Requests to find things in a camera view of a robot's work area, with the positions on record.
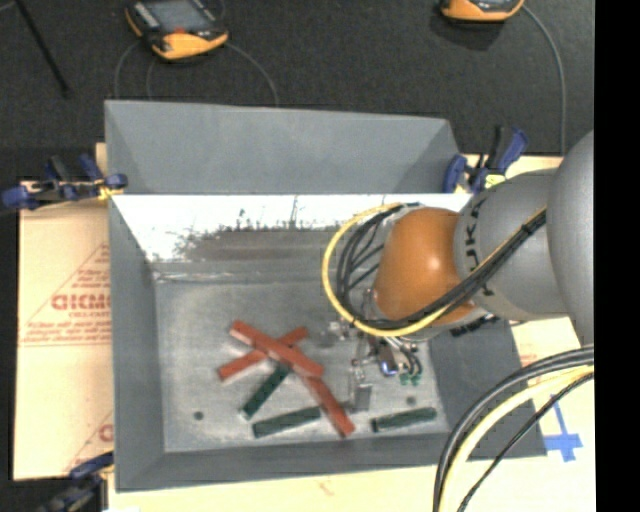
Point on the dark green flat block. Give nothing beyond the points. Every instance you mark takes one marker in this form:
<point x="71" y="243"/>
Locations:
<point x="265" y="392"/>
<point x="286" y="421"/>
<point x="404" y="420"/>

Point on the grey metal bin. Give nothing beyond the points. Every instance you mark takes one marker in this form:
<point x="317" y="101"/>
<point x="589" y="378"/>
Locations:
<point x="210" y="320"/>

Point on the red-brown flat block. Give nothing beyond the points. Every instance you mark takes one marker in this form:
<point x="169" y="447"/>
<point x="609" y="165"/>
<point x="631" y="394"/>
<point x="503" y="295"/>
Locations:
<point x="280" y="350"/>
<point x="330" y="406"/>
<point x="240" y="366"/>

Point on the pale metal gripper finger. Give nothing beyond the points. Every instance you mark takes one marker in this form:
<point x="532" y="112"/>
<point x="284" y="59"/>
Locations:
<point x="353" y="380"/>
<point x="364" y="397"/>

